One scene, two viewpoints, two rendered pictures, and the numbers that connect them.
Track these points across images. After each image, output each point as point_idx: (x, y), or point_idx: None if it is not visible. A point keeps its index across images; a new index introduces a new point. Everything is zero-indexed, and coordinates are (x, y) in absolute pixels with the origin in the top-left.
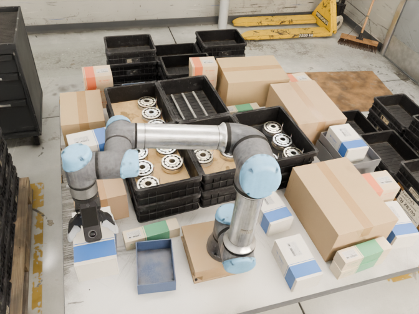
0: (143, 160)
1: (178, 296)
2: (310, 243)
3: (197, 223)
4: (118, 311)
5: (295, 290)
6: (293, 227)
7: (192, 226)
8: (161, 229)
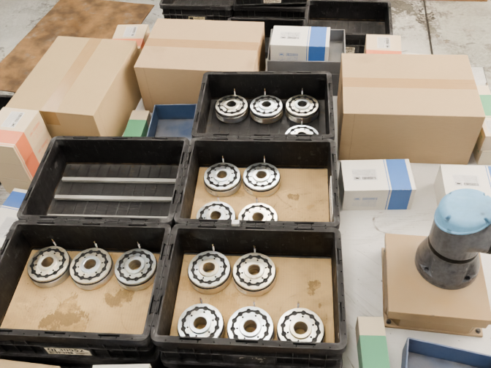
0: (230, 320)
1: None
2: (434, 166)
3: (359, 292)
4: None
5: None
6: None
7: (392, 293)
8: (380, 347)
